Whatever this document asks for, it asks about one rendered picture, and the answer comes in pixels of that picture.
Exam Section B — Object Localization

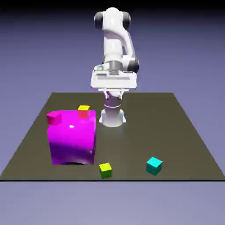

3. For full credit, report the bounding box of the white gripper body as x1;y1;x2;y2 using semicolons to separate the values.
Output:
90;69;138;92

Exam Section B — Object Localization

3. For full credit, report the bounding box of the small orange cube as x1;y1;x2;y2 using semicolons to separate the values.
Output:
78;105;91;119

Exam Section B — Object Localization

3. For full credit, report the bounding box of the small pink cube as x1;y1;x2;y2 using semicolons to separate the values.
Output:
46;110;62;126

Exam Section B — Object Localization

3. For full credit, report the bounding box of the small yellow-green cube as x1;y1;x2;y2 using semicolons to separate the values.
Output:
98;162;113;179

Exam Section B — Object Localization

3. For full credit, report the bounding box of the small cyan cube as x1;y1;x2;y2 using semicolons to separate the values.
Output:
145;156;163;176

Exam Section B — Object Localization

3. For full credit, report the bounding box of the large magenta box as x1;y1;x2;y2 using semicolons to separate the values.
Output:
47;109;97;166

